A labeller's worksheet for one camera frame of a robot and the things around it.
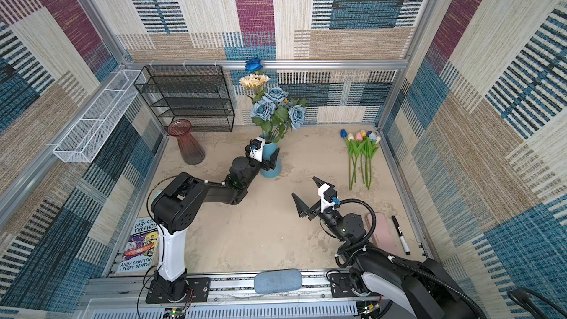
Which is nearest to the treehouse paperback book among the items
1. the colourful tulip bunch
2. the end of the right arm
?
the end of the right arm

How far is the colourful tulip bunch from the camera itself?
1.04 metres

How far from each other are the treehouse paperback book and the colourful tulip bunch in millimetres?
826

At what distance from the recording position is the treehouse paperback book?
0.77m

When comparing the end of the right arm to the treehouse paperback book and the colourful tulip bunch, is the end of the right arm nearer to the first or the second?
the colourful tulip bunch
